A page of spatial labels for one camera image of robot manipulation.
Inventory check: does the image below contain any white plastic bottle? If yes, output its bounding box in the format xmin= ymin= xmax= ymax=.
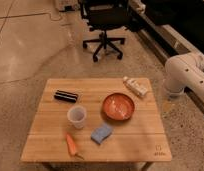
xmin=123 ymin=77 xmax=148 ymax=98

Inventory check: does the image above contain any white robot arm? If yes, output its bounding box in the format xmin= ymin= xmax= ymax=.
xmin=164 ymin=52 xmax=204 ymax=103

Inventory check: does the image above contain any orange ceramic bowl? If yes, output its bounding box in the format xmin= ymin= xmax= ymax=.
xmin=102 ymin=93 xmax=135 ymax=121

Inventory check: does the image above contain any translucent plastic cup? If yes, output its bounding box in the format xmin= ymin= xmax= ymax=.
xmin=67 ymin=105 xmax=87 ymax=129

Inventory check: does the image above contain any wooden table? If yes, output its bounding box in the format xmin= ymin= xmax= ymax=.
xmin=21 ymin=78 xmax=172 ymax=166

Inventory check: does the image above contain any black rectangular case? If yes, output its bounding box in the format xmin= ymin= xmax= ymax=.
xmin=54 ymin=90 xmax=78 ymax=103

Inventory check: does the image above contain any blue sponge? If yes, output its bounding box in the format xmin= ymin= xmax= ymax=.
xmin=91 ymin=123 xmax=113 ymax=144

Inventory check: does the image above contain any orange toy carrot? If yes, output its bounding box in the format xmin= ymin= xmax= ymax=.
xmin=65 ymin=133 xmax=82 ymax=158

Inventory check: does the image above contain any black office chair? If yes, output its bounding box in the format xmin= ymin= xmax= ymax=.
xmin=78 ymin=0 xmax=133 ymax=63

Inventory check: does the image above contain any white device on floor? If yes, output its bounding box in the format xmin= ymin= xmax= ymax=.
xmin=54 ymin=0 xmax=79 ymax=11

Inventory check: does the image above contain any long workbench at right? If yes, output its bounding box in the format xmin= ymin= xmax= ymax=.
xmin=129 ymin=0 xmax=204 ymax=114

